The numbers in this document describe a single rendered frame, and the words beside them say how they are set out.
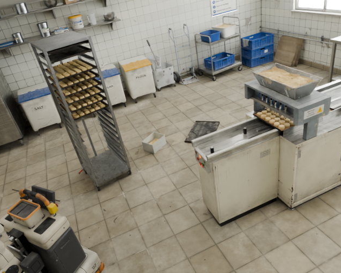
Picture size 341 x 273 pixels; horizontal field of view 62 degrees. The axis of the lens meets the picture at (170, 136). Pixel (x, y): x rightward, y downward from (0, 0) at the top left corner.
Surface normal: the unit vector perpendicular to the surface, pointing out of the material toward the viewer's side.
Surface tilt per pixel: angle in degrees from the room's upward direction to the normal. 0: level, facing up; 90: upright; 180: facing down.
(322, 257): 0
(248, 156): 90
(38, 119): 92
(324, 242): 0
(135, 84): 92
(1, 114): 90
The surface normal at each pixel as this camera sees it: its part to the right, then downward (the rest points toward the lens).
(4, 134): 0.39, 0.43
